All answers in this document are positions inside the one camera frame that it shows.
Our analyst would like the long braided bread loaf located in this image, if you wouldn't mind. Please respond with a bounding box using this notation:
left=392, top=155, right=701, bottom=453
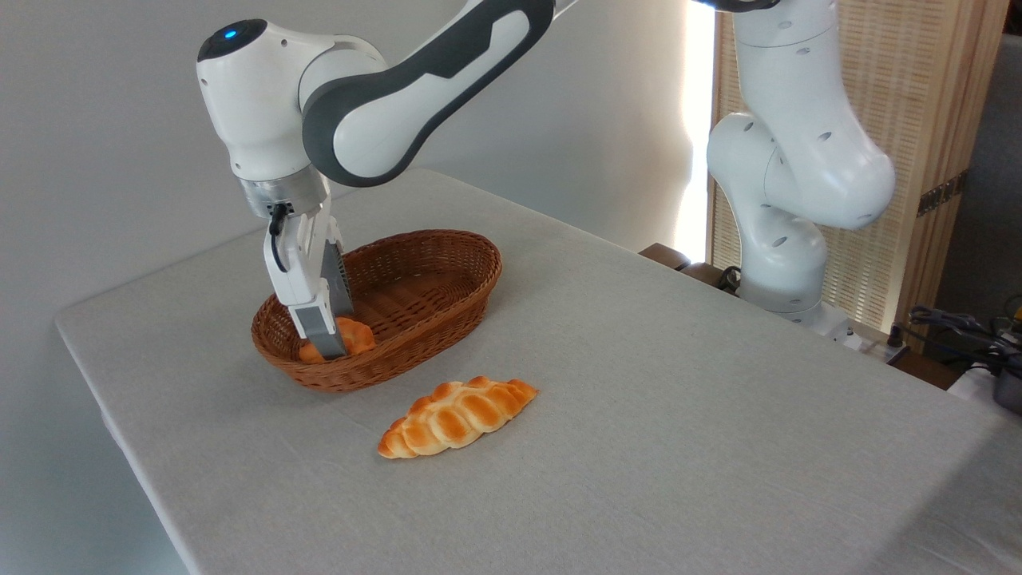
left=378, top=376, right=539, bottom=460

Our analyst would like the brown wicker basket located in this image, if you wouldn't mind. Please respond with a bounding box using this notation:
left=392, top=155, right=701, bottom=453
left=251, top=230, right=503, bottom=393

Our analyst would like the brown wooden furniture piece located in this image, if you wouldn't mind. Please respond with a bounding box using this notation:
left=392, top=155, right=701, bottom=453
left=639, top=243, right=739, bottom=298

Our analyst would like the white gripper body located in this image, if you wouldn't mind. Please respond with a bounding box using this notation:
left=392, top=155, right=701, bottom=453
left=263, top=198, right=344, bottom=311

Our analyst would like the wooden bamboo folding screen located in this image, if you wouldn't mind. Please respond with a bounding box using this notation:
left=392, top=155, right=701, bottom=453
left=707, top=0, right=1011, bottom=346

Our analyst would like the grey tablecloth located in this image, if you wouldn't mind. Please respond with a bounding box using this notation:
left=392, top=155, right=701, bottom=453
left=54, top=168, right=1022, bottom=575

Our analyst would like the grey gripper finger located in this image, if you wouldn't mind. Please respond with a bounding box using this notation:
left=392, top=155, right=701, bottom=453
left=323, top=238, right=355, bottom=318
left=289, top=297, right=350, bottom=361

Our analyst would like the black cable bundle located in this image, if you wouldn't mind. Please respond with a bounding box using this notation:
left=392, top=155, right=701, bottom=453
left=886, top=305, right=1022, bottom=378

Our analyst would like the round orange bread bun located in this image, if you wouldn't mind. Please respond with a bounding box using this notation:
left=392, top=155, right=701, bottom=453
left=298, top=316, right=376, bottom=365

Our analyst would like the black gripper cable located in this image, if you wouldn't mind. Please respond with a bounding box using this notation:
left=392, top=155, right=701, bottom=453
left=267, top=203, right=291, bottom=274

